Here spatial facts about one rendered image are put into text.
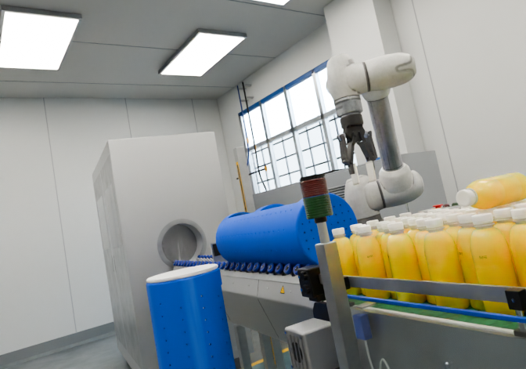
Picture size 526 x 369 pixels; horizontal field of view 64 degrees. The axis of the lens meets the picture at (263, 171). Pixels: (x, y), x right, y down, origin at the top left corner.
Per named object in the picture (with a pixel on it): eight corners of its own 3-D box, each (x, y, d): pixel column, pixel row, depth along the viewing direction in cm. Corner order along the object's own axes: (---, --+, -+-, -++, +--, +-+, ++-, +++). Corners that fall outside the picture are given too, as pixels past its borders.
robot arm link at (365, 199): (350, 218, 230) (339, 180, 232) (383, 211, 227) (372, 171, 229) (350, 222, 214) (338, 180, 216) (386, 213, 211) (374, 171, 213)
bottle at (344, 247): (357, 290, 134) (344, 232, 136) (366, 293, 127) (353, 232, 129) (336, 294, 133) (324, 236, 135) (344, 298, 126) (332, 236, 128)
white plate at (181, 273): (195, 273, 146) (195, 277, 146) (229, 260, 172) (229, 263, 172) (131, 283, 156) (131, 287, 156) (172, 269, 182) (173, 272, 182)
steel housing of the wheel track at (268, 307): (210, 298, 338) (203, 255, 342) (412, 352, 147) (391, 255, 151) (176, 308, 325) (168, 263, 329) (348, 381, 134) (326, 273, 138)
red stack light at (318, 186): (319, 196, 104) (315, 180, 104) (334, 192, 98) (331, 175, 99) (297, 200, 101) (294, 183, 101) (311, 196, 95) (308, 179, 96)
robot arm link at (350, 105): (328, 104, 145) (332, 121, 145) (344, 95, 137) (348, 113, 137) (348, 103, 149) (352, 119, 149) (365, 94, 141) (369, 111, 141)
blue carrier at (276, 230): (267, 256, 241) (255, 208, 243) (367, 256, 164) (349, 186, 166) (221, 270, 228) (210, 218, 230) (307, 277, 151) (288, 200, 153)
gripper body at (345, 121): (353, 117, 148) (358, 143, 147) (333, 119, 144) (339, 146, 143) (367, 111, 141) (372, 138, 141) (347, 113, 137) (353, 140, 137)
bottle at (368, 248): (365, 296, 123) (352, 233, 125) (390, 292, 122) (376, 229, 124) (366, 302, 116) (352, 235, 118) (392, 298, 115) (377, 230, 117)
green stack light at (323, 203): (323, 215, 103) (319, 196, 104) (339, 213, 98) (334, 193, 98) (301, 220, 100) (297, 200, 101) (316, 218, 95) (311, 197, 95)
